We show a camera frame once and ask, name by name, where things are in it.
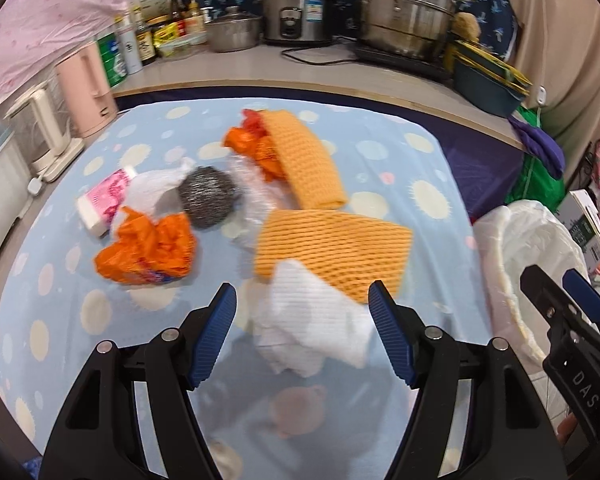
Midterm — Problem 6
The bin with white liner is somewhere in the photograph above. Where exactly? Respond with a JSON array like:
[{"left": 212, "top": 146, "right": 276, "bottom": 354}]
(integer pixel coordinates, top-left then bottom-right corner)
[{"left": 472, "top": 200, "right": 596, "bottom": 376}]

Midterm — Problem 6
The dark glass bottle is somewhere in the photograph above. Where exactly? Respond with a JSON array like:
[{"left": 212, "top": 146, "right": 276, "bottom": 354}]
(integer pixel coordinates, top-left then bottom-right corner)
[{"left": 167, "top": 0, "right": 186, "bottom": 36}]

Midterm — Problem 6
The pink and white packet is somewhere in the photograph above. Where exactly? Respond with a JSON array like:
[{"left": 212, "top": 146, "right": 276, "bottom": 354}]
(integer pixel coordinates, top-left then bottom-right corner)
[{"left": 75, "top": 169, "right": 138, "bottom": 237}]

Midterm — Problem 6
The steel rice cooker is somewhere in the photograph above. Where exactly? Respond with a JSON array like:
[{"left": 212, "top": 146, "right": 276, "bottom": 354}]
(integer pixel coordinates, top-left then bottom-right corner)
[{"left": 260, "top": 0, "right": 337, "bottom": 46}]

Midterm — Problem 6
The green plastic bag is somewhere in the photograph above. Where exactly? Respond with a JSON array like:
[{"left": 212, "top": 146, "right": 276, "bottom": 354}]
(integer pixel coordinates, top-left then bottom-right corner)
[{"left": 505, "top": 157, "right": 566, "bottom": 207}]

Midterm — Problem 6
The red plastic bag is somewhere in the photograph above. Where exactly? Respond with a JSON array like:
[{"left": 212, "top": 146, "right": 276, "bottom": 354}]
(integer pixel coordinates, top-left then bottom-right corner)
[{"left": 240, "top": 109, "right": 272, "bottom": 137}]

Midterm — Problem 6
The pink printed cloth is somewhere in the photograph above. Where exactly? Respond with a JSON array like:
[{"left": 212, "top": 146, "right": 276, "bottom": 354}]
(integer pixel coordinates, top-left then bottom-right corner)
[{"left": 0, "top": 0, "right": 178, "bottom": 106}]

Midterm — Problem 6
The white glass electric kettle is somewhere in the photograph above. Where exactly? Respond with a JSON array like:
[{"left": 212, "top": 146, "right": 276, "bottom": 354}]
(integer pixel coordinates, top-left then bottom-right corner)
[{"left": 5, "top": 80, "right": 86, "bottom": 183}]

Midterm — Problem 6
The yellow pump bottle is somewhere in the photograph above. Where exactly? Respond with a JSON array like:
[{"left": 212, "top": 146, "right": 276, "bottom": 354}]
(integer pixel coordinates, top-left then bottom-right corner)
[{"left": 184, "top": 0, "right": 206, "bottom": 36}]

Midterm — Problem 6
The black power cable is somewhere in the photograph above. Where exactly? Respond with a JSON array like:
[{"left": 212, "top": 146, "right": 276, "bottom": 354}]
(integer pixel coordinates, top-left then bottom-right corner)
[{"left": 280, "top": 45, "right": 361, "bottom": 67}]

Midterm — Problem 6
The white foam net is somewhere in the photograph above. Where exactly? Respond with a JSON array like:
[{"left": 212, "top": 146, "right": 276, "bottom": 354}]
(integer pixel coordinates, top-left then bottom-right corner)
[{"left": 250, "top": 260, "right": 376, "bottom": 378}]

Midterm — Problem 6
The orange foam net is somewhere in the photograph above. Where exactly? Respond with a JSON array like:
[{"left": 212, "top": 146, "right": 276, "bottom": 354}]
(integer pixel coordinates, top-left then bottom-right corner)
[
  {"left": 254, "top": 209, "right": 413, "bottom": 306},
  {"left": 262, "top": 110, "right": 348, "bottom": 210}
]

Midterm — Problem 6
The yellow snack packet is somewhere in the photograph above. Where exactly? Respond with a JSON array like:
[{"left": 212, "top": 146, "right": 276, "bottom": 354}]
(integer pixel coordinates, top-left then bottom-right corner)
[{"left": 152, "top": 25, "right": 179, "bottom": 47}]

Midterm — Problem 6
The black induction cooker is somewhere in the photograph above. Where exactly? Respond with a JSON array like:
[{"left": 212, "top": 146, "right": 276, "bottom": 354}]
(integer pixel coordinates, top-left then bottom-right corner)
[{"left": 352, "top": 42, "right": 456, "bottom": 81}]

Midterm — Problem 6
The white canister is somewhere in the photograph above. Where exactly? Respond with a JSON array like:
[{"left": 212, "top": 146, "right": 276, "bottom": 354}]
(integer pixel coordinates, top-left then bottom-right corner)
[{"left": 115, "top": 17, "right": 143, "bottom": 75}]

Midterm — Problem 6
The large steel steamer pot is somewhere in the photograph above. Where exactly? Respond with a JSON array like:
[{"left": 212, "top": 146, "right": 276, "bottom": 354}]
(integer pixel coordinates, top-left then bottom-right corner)
[{"left": 355, "top": 0, "right": 476, "bottom": 61}]

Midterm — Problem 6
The white plastic storage box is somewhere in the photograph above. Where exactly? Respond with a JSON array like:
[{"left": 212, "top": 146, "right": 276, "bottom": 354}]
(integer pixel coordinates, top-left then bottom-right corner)
[{"left": 0, "top": 105, "right": 31, "bottom": 233}]

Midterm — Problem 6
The white and green cardboard box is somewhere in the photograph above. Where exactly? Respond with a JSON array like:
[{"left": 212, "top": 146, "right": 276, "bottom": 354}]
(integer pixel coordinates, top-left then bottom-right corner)
[{"left": 555, "top": 190, "right": 600, "bottom": 271}]

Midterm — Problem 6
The blue planet print blanket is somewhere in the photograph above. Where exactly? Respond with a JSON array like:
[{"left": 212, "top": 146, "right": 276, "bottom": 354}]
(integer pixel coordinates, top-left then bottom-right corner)
[{"left": 0, "top": 97, "right": 496, "bottom": 480}]

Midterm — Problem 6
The green tin can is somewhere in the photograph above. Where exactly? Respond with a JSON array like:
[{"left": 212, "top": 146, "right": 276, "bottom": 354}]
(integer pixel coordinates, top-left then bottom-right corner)
[{"left": 96, "top": 30, "right": 129, "bottom": 88}]

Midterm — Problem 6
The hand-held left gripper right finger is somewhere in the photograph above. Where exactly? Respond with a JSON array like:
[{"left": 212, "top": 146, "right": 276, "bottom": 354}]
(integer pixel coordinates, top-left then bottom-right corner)
[{"left": 367, "top": 280, "right": 568, "bottom": 480}]

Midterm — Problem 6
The purple cloth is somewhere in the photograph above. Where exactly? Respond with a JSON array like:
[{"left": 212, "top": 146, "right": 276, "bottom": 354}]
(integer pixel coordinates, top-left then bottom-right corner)
[{"left": 510, "top": 115, "right": 566, "bottom": 181}]

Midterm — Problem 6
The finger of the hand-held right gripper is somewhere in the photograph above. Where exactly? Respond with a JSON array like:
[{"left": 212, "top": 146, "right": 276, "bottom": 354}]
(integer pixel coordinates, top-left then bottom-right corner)
[
  {"left": 561, "top": 268, "right": 600, "bottom": 327},
  {"left": 520, "top": 264, "right": 567, "bottom": 323}
]

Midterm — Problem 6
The steel wool scrubber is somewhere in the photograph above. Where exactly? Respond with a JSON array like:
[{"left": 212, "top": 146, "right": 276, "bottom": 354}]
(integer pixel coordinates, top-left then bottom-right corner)
[{"left": 177, "top": 167, "right": 241, "bottom": 231}]

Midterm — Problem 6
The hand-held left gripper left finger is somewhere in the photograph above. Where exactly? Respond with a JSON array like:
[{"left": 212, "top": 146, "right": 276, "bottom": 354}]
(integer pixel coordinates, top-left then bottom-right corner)
[{"left": 39, "top": 282, "right": 238, "bottom": 480}]

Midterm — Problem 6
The pink electric kettle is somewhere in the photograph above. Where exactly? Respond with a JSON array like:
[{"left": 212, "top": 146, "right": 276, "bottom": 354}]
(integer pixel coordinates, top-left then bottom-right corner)
[{"left": 55, "top": 42, "right": 120, "bottom": 138}]

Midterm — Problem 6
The dark soy sauce bottle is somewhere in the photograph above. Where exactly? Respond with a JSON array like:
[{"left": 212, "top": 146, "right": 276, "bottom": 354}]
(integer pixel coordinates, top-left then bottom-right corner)
[{"left": 130, "top": 7, "right": 157, "bottom": 66}]

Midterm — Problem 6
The clear plastic food container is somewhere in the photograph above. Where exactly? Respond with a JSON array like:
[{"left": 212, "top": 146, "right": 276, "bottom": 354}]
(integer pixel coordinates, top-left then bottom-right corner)
[{"left": 157, "top": 32, "right": 208, "bottom": 58}]

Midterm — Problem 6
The clear plastic wrap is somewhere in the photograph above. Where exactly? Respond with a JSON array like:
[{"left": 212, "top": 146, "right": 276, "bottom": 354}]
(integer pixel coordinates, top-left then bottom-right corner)
[{"left": 227, "top": 157, "right": 301, "bottom": 251}]

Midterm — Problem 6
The small steel pot with lid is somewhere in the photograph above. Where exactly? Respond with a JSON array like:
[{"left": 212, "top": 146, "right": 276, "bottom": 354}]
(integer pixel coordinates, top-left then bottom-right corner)
[{"left": 205, "top": 6, "right": 263, "bottom": 53}]

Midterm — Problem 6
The teal plastic basin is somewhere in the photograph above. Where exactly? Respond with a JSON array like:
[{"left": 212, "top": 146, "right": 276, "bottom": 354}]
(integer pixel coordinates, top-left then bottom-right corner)
[{"left": 452, "top": 40, "right": 531, "bottom": 118}]

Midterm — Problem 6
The orange printed plastic bag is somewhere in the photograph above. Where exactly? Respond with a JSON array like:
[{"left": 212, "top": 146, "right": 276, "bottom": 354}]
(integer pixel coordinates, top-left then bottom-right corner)
[{"left": 222, "top": 127, "right": 287, "bottom": 183}]

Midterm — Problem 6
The white plastic bag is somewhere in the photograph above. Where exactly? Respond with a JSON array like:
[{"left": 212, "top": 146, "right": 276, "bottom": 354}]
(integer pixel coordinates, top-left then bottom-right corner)
[{"left": 127, "top": 157, "right": 196, "bottom": 218}]

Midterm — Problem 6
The yellow sponge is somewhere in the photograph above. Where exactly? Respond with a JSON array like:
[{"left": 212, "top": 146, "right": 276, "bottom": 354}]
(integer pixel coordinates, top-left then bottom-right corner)
[{"left": 450, "top": 12, "right": 483, "bottom": 43}]

